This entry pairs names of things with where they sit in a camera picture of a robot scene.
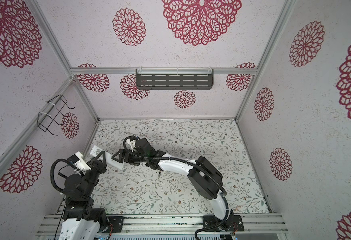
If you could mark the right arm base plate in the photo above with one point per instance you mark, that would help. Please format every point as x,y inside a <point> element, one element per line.
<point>233,224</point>

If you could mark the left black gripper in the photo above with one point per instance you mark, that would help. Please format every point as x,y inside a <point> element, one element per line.
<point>101,166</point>

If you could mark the aluminium front rail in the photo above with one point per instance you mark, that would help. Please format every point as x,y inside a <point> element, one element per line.
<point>188,224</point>

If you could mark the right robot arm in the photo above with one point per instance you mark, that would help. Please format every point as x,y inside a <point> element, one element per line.
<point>203,175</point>

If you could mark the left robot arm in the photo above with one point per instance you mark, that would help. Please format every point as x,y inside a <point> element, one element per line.
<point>80,220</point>

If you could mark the white remote control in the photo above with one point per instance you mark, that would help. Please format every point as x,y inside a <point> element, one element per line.
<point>95,150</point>

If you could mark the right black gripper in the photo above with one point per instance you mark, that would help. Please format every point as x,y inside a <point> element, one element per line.
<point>122,159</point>

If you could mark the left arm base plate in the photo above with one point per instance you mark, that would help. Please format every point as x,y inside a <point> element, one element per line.
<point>115,223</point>

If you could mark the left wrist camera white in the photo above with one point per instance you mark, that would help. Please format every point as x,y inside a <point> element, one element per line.
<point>78,162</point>

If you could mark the black wire wall rack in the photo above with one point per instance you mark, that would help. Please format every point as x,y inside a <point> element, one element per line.
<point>48,117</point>

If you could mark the dark grey wall shelf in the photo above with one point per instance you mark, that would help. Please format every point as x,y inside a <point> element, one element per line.
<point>178,80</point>

